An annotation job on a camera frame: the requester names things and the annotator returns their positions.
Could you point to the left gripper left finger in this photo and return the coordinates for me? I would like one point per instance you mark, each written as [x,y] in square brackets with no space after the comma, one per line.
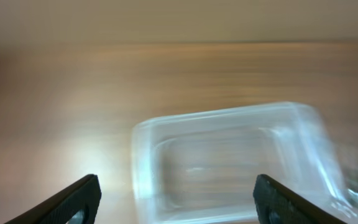
[77,203]

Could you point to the clear plastic container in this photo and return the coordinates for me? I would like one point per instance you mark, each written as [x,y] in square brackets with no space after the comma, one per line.
[202,167]

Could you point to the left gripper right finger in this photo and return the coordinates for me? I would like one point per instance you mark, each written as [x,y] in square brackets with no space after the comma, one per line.
[277,204]

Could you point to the silver socket wrench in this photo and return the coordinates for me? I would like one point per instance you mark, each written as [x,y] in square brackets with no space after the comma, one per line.
[357,197]

